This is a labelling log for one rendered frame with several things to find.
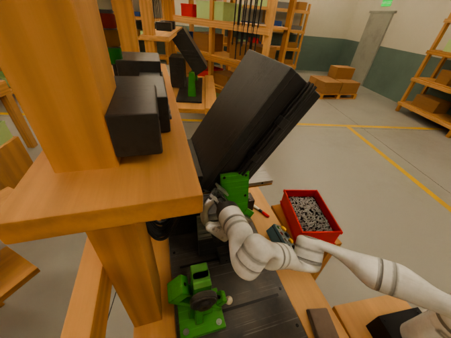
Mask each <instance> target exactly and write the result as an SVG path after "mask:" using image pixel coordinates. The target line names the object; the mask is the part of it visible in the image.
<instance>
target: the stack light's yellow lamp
mask: <svg viewBox="0 0 451 338"><path fill-rule="evenodd" d="M103 31H104V34H105V39H106V43H107V48H120V47H121V44H120V40H119V34H118V30H103Z"/></svg>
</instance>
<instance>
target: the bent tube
mask: <svg viewBox="0 0 451 338"><path fill-rule="evenodd" d="M215 185H216V187H217V190H218V192H219V193H220V194H221V195H222V194H225V195H226V196H229V194H228V192H227V191H226V190H225V189H224V188H223V187H221V186H220V185H219V184H218V183H215ZM214 203H215V202H214V200H210V199H209V198H208V199H207V200H206V201H205V202H204V203H203V212H202V213H200V216H201V222H202V224H203V225H204V226H205V224H206V223H207V222H210V220H209V217H208V213H209V210H210V208H211V206H212V205H213V204H214Z"/></svg>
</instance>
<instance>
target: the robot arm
mask: <svg viewBox="0 0 451 338"><path fill-rule="evenodd" d="M208 198H209V199H210V200H214V202H215V204H216V207H217V210H216V215H217V218H218V220H219V221H218V222H212V221H210V222H207V223H206V224H205V228H206V230H207V231H208V232H210V234H212V235H214V236H216V237H217V238H218V239H220V240H222V241H223V242H226V241H227V240H229V250H230V260H231V263H232V267H233V269H234V271H235V272H236V274H237V275H238V276H239V277H241V278H242V279H244V280H247V281H252V280H254V279H256V278H257V277H258V276H259V274H260V273H261V271H262V270H263V269H266V270H270V271H275V270H294V271H298V272H307V273H317V272H319V271H320V269H321V265H322V262H323V255H324V252H328V253H329V254H331V255H333V256H334V257H336V258H337V259H339V260H340V261H341V262H342V263H343V264H344V265H345V266H346V267H348V268H349V269H350V270H351V271H352V273H353V274H354V275H355V276H356V277H357V278H358V279H359V280H360V281H361V282H363V283H364V284H365V285H366V286H368V287H369V288H371V289H373V290H376V291H378V292H381V293H383V294H387V295H389V296H392V297H395V298H398V299H401V300H404V301H407V302H410V303H412V304H416V305H417V306H421V307H424V308H426V309H428V310H427V311H425V312H423V313H421V314H419V315H417V316H416V317H413V318H412V319H409V320H408V321H405V322H404V323H402V324H401V326H400V333H401V336H402V338H451V293H449V294H447V293H445V292H443V291H441V290H439V289H438V288H436V287H435V286H433V285H432V284H430V283H429V282H428V281H426V280H424V279H423V278H422V277H421V276H419V275H417V274H416V273H415V272H413V271H412V270H410V269H409V268H407V267H405V266H403V265H401V264H398V263H395V262H392V261H389V260H385V259H382V258H378V257H374V256H370V255H367V254H364V253H360V252H357V251H352V250H350V249H346V248H343V247H340V246H337V245H334V244H332V243H328V242H326V241H322V240H320V239H317V238H314V237H310V236H308V235H298V236H297V238H296V242H295V249H294V250H293V249H292V248H291V247H290V246H289V245H287V244H285V243H281V242H271V241H269V240H268V239H266V238H265V237H263V236H262V235H260V234H258V233H253V230H252V228H251V226H250V225H249V223H248V222H247V220H246V218H245V216H244V214H243V212H242V211H241V210H240V208H239V206H238V205H237V204H236V203H235V202H233V201H229V200H228V199H227V198H225V196H224V195H223V194H222V195H221V194H220V193H219V192H218V190H217V189H216V188H214V189H213V190H212V191H211V193H210V194H209V196H208Z"/></svg>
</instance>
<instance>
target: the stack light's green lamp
mask: <svg viewBox="0 0 451 338"><path fill-rule="evenodd" d="M108 52H109V57H110V61H111V65H116V63H115V61H116V60H121V59H123V55H122V51H121V48H108Z"/></svg>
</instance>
